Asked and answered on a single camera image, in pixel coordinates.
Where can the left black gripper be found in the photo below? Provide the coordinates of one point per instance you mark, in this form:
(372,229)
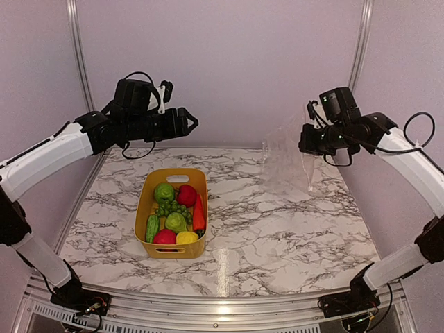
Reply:
(177,126)

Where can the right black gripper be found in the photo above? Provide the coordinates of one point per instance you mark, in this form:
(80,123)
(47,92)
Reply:
(306,143)

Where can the clear zip top bag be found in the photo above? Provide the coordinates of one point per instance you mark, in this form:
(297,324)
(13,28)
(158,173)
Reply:
(284,168)

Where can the light green toy apple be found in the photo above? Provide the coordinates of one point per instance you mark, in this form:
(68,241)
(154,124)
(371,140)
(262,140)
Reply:
(164,192)

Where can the red toy tomato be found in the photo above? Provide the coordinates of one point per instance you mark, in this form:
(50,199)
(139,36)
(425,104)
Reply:
(186,196)

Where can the yellow plastic basket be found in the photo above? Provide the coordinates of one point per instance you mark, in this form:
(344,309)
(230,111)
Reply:
(147,205)

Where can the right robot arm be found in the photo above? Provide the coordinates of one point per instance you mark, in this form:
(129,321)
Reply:
(381,137)

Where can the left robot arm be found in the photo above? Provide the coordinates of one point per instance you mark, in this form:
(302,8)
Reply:
(88,135)

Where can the green toy grapes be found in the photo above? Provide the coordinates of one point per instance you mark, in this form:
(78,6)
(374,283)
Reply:
(166,208)

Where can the orange toy carrot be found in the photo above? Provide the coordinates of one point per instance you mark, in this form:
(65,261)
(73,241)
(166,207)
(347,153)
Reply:
(199,222)

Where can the green toy bitter gourd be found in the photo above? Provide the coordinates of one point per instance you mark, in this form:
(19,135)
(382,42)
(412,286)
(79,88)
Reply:
(152,228)

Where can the yellow toy lemon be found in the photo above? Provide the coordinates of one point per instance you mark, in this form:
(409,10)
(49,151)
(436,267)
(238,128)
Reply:
(186,237)

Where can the red toy apple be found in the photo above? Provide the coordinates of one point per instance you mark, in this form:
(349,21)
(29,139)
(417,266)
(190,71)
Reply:
(165,237)

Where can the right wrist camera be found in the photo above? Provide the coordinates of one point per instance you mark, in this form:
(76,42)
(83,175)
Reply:
(336,106)

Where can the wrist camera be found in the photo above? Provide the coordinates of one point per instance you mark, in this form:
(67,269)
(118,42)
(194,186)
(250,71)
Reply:
(137,97)
(336,106)

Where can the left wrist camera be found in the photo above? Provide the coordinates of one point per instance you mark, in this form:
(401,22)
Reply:
(137,97)

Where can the right aluminium frame post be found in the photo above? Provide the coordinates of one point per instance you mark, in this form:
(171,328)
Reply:
(362,43)

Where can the aluminium frame post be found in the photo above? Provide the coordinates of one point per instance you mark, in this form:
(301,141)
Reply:
(362,43)
(74,26)

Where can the left aluminium frame post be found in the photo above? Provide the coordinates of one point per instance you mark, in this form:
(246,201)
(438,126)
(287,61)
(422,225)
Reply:
(74,26)

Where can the front aluminium rail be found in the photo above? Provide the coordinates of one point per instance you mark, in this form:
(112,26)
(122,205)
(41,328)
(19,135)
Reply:
(132,311)

